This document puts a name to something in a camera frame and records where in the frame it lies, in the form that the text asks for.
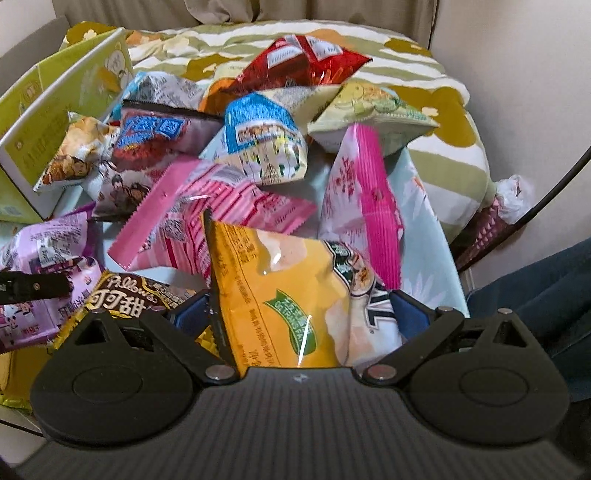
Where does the purple snack bag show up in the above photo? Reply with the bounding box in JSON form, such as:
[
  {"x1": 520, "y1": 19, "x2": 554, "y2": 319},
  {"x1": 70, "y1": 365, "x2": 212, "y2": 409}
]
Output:
[{"x1": 1, "y1": 209, "x2": 102, "y2": 353}]

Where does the brown gold pillows snack bag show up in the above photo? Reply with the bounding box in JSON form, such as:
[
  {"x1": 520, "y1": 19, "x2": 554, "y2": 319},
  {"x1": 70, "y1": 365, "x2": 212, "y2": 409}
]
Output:
[{"x1": 51, "y1": 271, "x2": 218, "y2": 355}]

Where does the yellow chips bag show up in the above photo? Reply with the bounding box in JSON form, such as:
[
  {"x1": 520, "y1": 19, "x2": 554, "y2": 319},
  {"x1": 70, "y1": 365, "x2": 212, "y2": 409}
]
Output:
[{"x1": 202, "y1": 209, "x2": 404, "y2": 377}]

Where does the pink striped snack bag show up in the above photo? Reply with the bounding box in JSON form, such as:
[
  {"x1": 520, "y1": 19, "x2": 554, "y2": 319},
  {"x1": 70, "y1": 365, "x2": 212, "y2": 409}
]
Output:
[{"x1": 108, "y1": 155, "x2": 317, "y2": 280}]

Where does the blue cream snack bag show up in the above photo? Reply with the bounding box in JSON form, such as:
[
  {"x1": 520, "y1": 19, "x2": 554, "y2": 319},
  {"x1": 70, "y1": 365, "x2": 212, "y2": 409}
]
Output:
[{"x1": 199, "y1": 119, "x2": 308, "y2": 185}]

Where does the pale green snack bag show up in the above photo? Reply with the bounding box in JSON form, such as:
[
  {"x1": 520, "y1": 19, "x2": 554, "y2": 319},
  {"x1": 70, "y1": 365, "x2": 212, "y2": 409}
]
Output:
[{"x1": 308, "y1": 80, "x2": 439, "y2": 156}]

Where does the cream orange snack bag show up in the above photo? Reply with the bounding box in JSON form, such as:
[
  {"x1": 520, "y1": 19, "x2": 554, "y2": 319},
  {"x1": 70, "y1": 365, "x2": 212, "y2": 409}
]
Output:
[{"x1": 198, "y1": 79, "x2": 341, "y2": 135}]

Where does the light blue floral cloth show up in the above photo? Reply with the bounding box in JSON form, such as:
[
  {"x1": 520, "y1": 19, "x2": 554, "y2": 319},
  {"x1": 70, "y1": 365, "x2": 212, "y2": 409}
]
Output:
[{"x1": 0, "y1": 146, "x2": 471, "y2": 319}]

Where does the pink white snack bag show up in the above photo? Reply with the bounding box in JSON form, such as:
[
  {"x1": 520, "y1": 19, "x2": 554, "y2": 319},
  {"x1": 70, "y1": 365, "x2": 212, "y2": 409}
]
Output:
[{"x1": 318, "y1": 123, "x2": 405, "y2": 290}]

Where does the cartoon figures snack bag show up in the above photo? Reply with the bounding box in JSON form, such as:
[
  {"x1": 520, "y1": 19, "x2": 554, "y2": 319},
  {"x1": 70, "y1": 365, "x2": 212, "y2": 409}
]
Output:
[{"x1": 83, "y1": 162, "x2": 165, "y2": 222}]

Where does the yellow white popcorn snack bag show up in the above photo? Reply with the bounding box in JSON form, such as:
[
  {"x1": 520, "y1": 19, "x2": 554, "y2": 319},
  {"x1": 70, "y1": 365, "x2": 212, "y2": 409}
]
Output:
[{"x1": 33, "y1": 112, "x2": 119, "y2": 193}]

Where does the floral striped quilt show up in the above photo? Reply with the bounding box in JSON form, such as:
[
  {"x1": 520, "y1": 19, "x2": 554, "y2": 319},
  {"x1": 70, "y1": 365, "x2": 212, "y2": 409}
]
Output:
[{"x1": 59, "y1": 19, "x2": 492, "y2": 241}]

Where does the dark red blue snack bag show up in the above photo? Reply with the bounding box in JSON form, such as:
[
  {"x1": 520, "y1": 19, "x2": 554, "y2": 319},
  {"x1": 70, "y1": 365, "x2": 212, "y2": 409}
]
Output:
[{"x1": 110, "y1": 99, "x2": 224, "y2": 171}]

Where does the green cardboard box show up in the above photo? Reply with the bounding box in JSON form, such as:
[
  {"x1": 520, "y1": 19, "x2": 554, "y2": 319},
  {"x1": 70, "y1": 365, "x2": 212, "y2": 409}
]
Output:
[{"x1": 1, "y1": 28, "x2": 133, "y2": 224}]

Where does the light blue white snack bag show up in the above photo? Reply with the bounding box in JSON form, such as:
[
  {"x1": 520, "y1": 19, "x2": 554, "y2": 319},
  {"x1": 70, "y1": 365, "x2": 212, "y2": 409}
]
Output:
[{"x1": 108, "y1": 71, "x2": 206, "y2": 122}]

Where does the grey bed headboard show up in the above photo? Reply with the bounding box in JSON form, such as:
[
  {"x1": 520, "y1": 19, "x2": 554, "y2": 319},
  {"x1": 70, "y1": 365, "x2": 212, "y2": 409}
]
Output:
[{"x1": 0, "y1": 16, "x2": 70, "y2": 95}]

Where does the beige curtain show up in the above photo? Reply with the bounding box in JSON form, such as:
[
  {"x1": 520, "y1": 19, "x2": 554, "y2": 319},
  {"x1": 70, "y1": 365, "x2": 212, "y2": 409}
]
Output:
[{"x1": 52, "y1": 0, "x2": 439, "y2": 47}]

